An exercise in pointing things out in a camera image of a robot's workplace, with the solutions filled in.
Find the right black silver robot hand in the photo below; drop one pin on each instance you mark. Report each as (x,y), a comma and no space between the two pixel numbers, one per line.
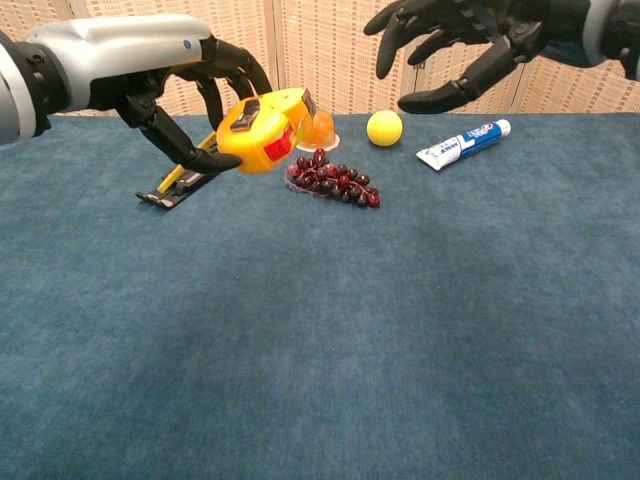
(500,25)

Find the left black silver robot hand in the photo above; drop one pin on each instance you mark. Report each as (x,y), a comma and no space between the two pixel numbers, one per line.
(125,55)

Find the yellow tape measure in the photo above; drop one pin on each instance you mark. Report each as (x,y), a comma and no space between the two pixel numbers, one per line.
(260,132)

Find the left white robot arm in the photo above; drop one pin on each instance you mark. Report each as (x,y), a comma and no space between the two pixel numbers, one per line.
(15,95)

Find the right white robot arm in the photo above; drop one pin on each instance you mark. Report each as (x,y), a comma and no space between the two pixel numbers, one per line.
(607,30)

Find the blue white toothpaste tube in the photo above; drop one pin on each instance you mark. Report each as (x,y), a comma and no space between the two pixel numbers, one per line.
(462,145)

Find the black folding laptop stand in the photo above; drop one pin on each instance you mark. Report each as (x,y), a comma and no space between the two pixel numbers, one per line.
(175,194)

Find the yellow ball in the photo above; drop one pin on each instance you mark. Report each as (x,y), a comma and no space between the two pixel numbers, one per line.
(384,128)

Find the woven bamboo folding screen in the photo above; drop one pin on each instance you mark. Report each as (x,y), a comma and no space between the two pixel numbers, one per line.
(325,50)

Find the orange jelly cup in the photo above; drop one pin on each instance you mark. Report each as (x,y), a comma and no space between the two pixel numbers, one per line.
(322,132)

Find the purple grape bunch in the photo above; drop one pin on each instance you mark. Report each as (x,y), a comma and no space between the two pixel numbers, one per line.
(332,180)

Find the blue felt table cover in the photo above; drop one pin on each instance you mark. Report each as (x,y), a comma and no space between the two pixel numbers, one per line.
(350,325)

